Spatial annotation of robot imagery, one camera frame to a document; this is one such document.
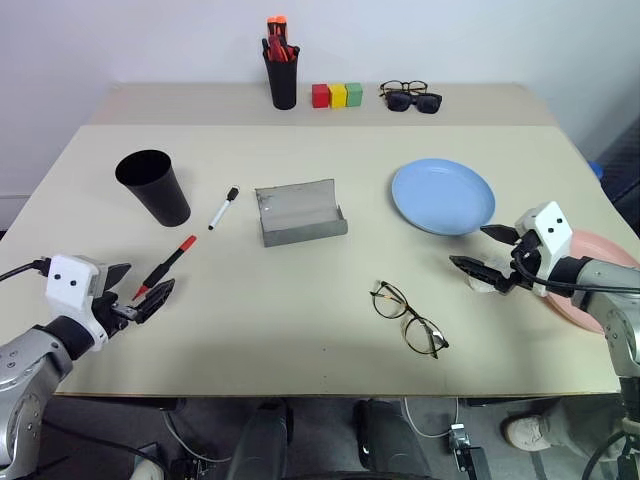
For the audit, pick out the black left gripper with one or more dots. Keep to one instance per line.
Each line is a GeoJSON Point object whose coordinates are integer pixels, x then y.
{"type": "Point", "coordinates": [111, 312]}

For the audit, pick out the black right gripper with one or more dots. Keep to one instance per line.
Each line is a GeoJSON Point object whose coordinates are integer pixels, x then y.
{"type": "Point", "coordinates": [526, 255]}

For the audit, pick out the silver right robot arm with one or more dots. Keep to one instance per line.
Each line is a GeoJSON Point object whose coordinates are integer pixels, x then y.
{"type": "Point", "coordinates": [612, 305]}

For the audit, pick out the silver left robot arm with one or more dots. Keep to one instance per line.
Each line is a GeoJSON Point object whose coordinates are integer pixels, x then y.
{"type": "Point", "coordinates": [25, 370]}

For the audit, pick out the black pen with red cap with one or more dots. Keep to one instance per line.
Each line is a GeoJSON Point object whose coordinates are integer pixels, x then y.
{"type": "Point", "coordinates": [162, 270]}

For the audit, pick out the small white crumpled object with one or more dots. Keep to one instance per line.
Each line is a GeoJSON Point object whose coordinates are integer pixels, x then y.
{"type": "Point", "coordinates": [477, 287]}

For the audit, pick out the light blue plate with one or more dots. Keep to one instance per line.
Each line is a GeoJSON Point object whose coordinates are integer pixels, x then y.
{"type": "Point", "coordinates": [442, 195]}

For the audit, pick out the empty black cup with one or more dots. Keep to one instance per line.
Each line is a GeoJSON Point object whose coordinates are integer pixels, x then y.
{"type": "Point", "coordinates": [160, 195]}

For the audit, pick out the tortoiseshell round eyeglasses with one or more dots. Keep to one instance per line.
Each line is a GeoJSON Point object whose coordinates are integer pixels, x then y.
{"type": "Point", "coordinates": [406, 314]}

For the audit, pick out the pink plate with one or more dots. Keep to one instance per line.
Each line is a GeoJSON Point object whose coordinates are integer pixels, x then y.
{"type": "Point", "coordinates": [597, 247]}

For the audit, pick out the white marker with black cap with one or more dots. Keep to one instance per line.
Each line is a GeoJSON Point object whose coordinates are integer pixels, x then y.
{"type": "Point", "coordinates": [221, 210]}

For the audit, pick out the blue round object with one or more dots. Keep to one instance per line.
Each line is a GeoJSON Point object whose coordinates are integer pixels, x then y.
{"type": "Point", "coordinates": [597, 170]}

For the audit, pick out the black sunglasses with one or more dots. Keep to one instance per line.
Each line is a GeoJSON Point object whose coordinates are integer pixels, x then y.
{"type": "Point", "coordinates": [415, 102]}

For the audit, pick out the open gray glasses case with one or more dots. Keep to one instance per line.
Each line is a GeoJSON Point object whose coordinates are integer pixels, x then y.
{"type": "Point", "coordinates": [300, 220]}

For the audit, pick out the white sneaker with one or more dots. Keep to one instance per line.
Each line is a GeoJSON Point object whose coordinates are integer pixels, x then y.
{"type": "Point", "coordinates": [525, 433]}

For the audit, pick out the gray trouser leg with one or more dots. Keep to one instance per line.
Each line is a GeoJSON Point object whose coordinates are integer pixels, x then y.
{"type": "Point", "coordinates": [580, 425]}

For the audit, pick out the thin dark framed eyeglasses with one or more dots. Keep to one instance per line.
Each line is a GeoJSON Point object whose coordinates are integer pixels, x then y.
{"type": "Point", "coordinates": [391, 86]}

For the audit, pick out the dark rounded robot leg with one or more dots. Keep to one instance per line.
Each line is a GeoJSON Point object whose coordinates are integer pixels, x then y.
{"type": "Point", "coordinates": [260, 445]}
{"type": "Point", "coordinates": [390, 440]}

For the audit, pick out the green cube block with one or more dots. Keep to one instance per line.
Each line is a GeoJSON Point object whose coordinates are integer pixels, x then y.
{"type": "Point", "coordinates": [354, 94]}

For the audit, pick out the yellow cube block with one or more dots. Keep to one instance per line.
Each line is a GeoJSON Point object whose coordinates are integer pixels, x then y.
{"type": "Point", "coordinates": [337, 96]}

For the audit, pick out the red cube block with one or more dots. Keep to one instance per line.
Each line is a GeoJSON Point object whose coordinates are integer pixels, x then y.
{"type": "Point", "coordinates": [320, 96]}

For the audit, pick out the black pen holder cup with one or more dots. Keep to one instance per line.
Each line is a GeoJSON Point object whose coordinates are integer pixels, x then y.
{"type": "Point", "coordinates": [282, 85]}

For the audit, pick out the red and black pen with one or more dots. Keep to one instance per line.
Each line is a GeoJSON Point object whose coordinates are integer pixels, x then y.
{"type": "Point", "coordinates": [280, 52]}

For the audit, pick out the orange capped pen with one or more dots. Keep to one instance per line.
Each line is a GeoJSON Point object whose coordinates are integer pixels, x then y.
{"type": "Point", "coordinates": [272, 27]}
{"type": "Point", "coordinates": [282, 27]}

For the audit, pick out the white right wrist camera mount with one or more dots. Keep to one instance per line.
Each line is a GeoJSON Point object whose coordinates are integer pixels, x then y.
{"type": "Point", "coordinates": [550, 230]}

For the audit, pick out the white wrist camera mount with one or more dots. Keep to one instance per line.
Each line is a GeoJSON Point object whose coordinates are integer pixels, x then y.
{"type": "Point", "coordinates": [67, 285]}
{"type": "Point", "coordinates": [550, 230]}

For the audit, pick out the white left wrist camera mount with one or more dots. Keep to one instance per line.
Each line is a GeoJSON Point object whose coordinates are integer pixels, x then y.
{"type": "Point", "coordinates": [67, 285]}

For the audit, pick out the metal clamp bracket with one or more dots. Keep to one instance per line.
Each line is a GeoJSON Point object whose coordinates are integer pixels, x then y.
{"type": "Point", "coordinates": [462, 445]}

